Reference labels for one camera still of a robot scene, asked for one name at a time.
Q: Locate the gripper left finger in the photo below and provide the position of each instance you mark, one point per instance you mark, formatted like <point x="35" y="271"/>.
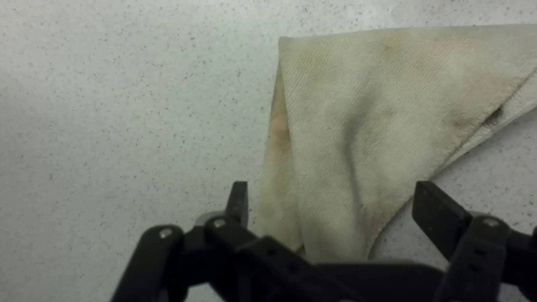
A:
<point x="235" y="251"/>

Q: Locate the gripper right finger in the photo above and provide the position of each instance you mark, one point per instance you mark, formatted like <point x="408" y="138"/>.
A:
<point x="470" y="243"/>

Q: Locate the white stained cloth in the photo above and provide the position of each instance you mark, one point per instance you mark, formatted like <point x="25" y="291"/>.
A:
<point x="377" y="138"/>

